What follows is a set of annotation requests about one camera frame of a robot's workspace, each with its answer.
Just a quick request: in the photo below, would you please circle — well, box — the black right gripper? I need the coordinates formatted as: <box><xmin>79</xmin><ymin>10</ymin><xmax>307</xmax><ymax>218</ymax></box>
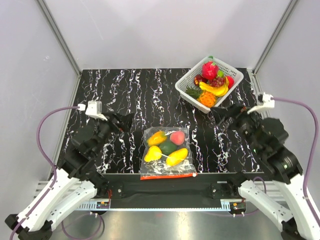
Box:
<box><xmin>209</xmin><ymin>101</ymin><xmax>263</xmax><ymax>155</ymax></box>

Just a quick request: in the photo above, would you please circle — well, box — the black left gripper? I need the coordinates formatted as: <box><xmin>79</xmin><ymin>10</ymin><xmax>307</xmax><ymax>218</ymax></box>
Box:
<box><xmin>92</xmin><ymin>111</ymin><xmax>135</xmax><ymax>157</ymax></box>

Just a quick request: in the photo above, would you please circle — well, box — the yellow orange papaya toy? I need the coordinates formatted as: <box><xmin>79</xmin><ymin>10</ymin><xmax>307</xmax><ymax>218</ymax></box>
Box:
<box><xmin>146</xmin><ymin>131</ymin><xmax>168</xmax><ymax>147</ymax></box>

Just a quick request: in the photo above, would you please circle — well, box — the pink peach toy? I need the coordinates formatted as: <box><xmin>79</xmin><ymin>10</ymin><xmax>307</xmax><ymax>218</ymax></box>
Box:
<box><xmin>169</xmin><ymin>131</ymin><xmax>185</xmax><ymax>146</ymax></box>

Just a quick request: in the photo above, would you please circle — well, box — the green avocado toy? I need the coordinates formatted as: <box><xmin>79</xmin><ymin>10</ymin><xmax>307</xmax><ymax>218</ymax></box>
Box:
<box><xmin>158</xmin><ymin>140</ymin><xmax>178</xmax><ymax>156</ymax></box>

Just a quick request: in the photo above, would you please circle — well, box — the clear zip top bag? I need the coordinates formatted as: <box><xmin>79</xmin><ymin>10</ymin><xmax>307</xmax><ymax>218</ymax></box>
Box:
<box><xmin>139</xmin><ymin>126</ymin><xmax>197</xmax><ymax>180</ymax></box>

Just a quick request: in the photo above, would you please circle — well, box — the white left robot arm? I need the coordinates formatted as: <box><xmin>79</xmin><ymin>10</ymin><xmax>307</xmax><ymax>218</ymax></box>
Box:
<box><xmin>5</xmin><ymin>112</ymin><xmax>134</xmax><ymax>240</ymax></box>

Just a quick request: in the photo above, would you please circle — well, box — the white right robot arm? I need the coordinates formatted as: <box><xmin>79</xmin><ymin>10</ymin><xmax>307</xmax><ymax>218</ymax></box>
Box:
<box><xmin>211</xmin><ymin>104</ymin><xmax>320</xmax><ymax>240</ymax></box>

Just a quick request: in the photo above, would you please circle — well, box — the orange pineapple toy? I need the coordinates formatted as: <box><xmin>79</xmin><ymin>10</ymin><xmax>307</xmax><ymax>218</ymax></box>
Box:
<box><xmin>185</xmin><ymin>87</ymin><xmax>217</xmax><ymax>108</ymax></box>

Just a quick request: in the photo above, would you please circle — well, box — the yellow banana toy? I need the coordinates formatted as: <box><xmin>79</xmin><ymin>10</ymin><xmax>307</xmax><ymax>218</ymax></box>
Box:
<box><xmin>199</xmin><ymin>77</ymin><xmax>229</xmax><ymax>97</ymax></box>

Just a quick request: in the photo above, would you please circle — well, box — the purple grape bunch toy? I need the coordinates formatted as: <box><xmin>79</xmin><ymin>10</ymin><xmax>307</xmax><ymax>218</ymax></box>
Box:
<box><xmin>209</xmin><ymin>76</ymin><xmax>225</xmax><ymax>88</ymax></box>

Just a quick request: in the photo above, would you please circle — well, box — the red strawberry toy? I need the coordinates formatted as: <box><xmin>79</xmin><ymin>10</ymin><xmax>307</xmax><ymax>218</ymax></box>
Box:
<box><xmin>225</xmin><ymin>76</ymin><xmax>235</xmax><ymax>89</ymax></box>

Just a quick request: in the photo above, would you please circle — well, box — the dark red apple toy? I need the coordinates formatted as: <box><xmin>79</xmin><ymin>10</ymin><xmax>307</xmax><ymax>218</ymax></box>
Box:
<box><xmin>193</xmin><ymin>74</ymin><xmax>208</xmax><ymax>86</ymax></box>

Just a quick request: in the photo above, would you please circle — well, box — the red dragon fruit toy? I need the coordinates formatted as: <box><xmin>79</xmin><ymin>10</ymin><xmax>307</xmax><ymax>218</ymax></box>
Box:
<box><xmin>201</xmin><ymin>61</ymin><xmax>219</xmax><ymax>81</ymax></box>

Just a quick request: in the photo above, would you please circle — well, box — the white plastic basket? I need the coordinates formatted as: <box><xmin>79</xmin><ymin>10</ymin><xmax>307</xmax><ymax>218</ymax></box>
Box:
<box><xmin>175</xmin><ymin>56</ymin><xmax>244</xmax><ymax>114</ymax></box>

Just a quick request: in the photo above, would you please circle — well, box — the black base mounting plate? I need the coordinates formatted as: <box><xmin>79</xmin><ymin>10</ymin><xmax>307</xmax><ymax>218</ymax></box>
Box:
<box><xmin>103</xmin><ymin>172</ymin><xmax>256</xmax><ymax>211</ymax></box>

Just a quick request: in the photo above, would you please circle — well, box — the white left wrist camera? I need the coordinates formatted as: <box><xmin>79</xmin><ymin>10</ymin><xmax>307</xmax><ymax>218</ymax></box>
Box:
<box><xmin>77</xmin><ymin>101</ymin><xmax>108</xmax><ymax>121</ymax></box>

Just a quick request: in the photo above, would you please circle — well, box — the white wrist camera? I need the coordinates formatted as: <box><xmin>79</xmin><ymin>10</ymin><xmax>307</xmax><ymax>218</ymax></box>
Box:
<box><xmin>247</xmin><ymin>92</ymin><xmax>275</xmax><ymax>115</ymax></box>
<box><xmin>77</xmin><ymin>101</ymin><xmax>108</xmax><ymax>121</ymax></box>

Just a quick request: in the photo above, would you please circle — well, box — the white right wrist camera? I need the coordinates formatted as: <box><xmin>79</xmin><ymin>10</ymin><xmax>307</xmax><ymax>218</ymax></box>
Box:
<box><xmin>247</xmin><ymin>92</ymin><xmax>275</xmax><ymax>115</ymax></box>

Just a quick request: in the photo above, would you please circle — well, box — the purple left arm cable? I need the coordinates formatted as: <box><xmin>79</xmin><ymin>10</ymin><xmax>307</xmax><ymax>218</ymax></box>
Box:
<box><xmin>8</xmin><ymin>106</ymin><xmax>105</xmax><ymax>240</ymax></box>

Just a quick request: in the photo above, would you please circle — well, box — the white slotted cable duct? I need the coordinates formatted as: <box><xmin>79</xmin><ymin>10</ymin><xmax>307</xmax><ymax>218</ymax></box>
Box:
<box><xmin>76</xmin><ymin>201</ymin><xmax>110</xmax><ymax>212</ymax></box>

